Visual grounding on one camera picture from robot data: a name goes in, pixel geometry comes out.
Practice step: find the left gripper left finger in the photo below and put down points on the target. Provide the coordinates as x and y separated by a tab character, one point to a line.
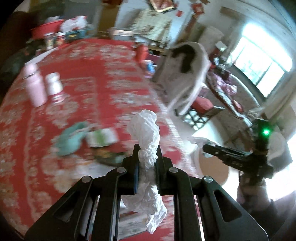
90	206

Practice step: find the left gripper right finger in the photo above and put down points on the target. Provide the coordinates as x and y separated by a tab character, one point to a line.
203	210

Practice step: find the white tissue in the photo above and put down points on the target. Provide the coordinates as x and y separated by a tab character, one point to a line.
144	129

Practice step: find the beige trash bin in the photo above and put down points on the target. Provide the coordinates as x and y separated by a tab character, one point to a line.
211	166

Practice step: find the person's right hand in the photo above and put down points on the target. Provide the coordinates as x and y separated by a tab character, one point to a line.
252	197

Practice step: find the dark green snack packet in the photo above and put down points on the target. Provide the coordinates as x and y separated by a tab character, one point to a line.
107	157

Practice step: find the red cushioned stool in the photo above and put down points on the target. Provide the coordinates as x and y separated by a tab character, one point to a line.
200	112

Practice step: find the teal crumpled wrapper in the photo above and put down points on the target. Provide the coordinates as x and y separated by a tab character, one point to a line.
70	140

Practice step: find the green white crumpled wrapper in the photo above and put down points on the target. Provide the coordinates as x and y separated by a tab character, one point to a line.
102	138

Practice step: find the red floral tablecloth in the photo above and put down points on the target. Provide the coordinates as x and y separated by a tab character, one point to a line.
104	86

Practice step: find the chair with beige coat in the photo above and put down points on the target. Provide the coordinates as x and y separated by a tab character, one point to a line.
179	75

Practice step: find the pink thermos bottle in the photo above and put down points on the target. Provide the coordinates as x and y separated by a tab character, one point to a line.
34	84

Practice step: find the white pill bottle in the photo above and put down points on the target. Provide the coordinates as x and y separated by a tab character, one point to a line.
54	86

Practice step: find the red thermos jug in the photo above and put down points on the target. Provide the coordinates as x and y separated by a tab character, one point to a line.
141	53

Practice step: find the red plastic basin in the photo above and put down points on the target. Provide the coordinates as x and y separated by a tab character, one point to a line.
51	27

